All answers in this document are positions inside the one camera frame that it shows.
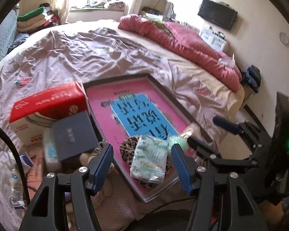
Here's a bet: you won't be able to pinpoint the green ball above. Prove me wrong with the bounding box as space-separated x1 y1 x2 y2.
167 130 195 156

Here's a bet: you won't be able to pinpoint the blue white plastic wrapper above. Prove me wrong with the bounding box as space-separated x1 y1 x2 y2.
10 152 34 211

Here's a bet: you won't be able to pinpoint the green floral tissue pack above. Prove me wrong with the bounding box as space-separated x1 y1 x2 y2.
130 135 169 184

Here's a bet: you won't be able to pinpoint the leopard print fabric pouch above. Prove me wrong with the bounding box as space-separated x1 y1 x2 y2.
119 135 173 190

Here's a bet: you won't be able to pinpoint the cream teddy bear plush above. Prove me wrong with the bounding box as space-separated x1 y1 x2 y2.
66 146 114 223

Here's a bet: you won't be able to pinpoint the blue white tissue pack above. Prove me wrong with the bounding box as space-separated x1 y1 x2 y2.
42 128 61 171

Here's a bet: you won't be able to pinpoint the dark clothes pile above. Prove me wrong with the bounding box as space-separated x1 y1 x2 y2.
245 65 261 93

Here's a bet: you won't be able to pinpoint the dark navy small box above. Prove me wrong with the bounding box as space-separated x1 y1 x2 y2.
52 111 98 162

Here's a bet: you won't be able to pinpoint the white drawer cabinet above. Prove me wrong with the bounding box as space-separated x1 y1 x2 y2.
199 29 230 53

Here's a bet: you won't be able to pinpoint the red and white tissue box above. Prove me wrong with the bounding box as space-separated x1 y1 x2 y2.
9 81 88 146

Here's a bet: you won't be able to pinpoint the pink book in tray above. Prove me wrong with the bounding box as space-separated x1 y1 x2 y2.
83 74 197 203

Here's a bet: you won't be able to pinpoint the pink rolled comforter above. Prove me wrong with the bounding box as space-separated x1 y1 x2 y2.
118 14 242 93

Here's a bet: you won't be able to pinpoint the electric fan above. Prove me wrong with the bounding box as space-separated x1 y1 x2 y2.
163 2 176 20

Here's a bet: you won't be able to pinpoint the mauve strawberry bed quilt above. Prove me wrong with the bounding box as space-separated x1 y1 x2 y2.
0 24 236 230

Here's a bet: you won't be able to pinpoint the grey quilted headboard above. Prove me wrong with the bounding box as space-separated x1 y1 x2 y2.
0 7 19 61

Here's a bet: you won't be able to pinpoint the blankets on window sill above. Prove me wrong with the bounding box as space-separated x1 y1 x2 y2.
85 0 126 12

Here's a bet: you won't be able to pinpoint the stack of folded blankets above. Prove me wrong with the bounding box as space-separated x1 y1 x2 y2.
17 3 60 34

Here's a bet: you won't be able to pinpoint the round wall clock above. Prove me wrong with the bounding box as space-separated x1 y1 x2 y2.
279 32 289 45

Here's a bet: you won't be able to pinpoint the black cable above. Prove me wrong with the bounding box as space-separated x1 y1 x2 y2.
0 119 30 206

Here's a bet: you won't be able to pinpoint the black wall television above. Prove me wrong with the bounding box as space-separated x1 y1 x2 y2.
198 0 238 31

